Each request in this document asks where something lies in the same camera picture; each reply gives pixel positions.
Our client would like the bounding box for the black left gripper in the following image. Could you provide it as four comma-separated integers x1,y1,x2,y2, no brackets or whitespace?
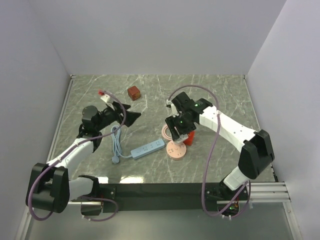
95,101,141,131

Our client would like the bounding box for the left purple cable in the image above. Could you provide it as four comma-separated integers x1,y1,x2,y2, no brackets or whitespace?
26,91,127,222

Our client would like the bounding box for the dark red cube adapter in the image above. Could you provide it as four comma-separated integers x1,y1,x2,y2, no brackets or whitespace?
127,85,141,101

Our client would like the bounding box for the black base beam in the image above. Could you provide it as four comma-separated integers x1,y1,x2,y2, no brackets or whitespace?
93,182,236,212

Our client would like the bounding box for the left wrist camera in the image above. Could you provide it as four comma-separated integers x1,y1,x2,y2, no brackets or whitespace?
98,90,114,107

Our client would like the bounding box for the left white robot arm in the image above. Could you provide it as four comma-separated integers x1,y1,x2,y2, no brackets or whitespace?
25,101,141,214

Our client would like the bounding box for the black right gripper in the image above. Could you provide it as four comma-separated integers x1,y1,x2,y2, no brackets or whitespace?
165,111,197,142

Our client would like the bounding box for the blue power strip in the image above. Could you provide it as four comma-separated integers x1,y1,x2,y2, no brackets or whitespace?
130,138,165,160

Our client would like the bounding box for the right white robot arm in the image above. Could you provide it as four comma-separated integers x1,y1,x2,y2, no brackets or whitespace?
165,92,275,200

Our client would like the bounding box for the pink round power strip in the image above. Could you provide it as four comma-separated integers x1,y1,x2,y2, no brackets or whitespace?
166,140,187,160

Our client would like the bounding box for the purple cable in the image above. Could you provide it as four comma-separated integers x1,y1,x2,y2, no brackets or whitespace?
167,84,252,219
26,91,127,222

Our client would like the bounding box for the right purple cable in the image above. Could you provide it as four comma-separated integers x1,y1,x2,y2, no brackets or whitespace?
167,84,252,219

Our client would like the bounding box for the blue power strip cable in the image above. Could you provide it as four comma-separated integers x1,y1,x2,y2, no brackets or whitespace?
110,124,133,165

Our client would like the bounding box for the red cube socket adapter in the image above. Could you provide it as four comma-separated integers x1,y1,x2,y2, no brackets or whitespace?
183,131,195,146

